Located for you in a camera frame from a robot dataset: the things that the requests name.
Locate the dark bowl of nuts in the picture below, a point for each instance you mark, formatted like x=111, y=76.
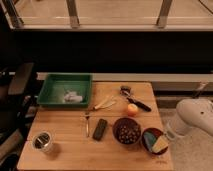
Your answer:
x=126, y=131

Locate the black rectangular block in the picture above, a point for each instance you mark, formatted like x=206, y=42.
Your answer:
x=99, y=130

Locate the metal fork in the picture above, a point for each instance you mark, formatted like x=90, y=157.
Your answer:
x=87, y=116

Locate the wooden handled tool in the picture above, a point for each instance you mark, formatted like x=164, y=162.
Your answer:
x=107, y=102

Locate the blue yellow sponge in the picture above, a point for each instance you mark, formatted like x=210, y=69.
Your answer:
x=160, y=144

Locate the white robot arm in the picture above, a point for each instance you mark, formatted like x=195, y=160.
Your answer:
x=190, y=113

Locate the white crumpled residue in tray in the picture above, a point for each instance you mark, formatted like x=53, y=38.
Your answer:
x=72, y=96

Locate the orange fruit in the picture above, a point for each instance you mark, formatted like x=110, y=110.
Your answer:
x=132, y=110

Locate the dark chair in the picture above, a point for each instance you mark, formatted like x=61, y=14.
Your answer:
x=13, y=108

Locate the green plastic tray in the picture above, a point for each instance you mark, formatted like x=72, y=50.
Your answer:
x=55, y=85

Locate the red bowl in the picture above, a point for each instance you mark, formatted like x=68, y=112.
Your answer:
x=149, y=137

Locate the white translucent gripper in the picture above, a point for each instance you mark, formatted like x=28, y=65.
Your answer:
x=171, y=133

